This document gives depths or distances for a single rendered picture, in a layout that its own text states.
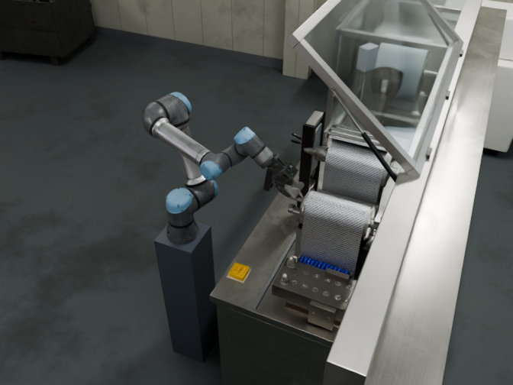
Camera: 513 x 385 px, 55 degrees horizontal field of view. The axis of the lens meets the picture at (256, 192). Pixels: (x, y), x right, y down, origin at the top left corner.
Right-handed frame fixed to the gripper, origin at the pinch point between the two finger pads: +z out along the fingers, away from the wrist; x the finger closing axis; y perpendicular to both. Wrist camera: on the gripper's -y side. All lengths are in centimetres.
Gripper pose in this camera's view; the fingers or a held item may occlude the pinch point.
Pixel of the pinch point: (298, 198)
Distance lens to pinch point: 197.0
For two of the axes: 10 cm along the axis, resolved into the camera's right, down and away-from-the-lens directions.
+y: 5.9, -4.3, -6.9
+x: 4.2, -5.7, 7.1
